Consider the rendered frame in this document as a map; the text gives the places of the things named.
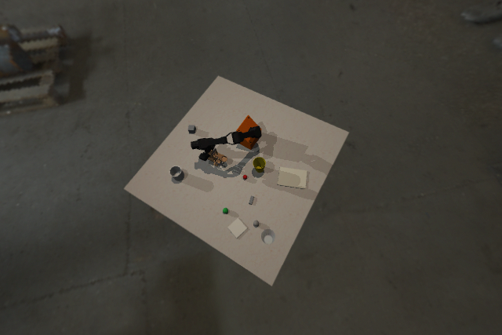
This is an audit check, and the beige flat rectangular panel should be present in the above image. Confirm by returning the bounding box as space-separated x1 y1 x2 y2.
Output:
277 167 307 189

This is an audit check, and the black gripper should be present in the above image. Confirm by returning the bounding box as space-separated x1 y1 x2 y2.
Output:
199 145 216 161

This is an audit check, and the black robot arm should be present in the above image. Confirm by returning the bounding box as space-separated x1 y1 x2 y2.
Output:
191 126 262 150

